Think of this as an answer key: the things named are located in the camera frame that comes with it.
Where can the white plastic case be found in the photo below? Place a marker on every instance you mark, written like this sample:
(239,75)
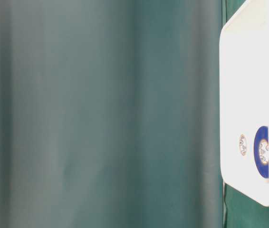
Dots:
(244,96)

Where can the blue tape roll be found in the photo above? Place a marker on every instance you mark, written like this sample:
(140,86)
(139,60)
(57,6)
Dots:
(261,151)

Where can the green table cloth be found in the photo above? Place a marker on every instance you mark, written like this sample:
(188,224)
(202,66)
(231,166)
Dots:
(109,116)

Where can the white tape roll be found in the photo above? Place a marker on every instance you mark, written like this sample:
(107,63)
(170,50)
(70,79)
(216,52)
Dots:
(242,145)

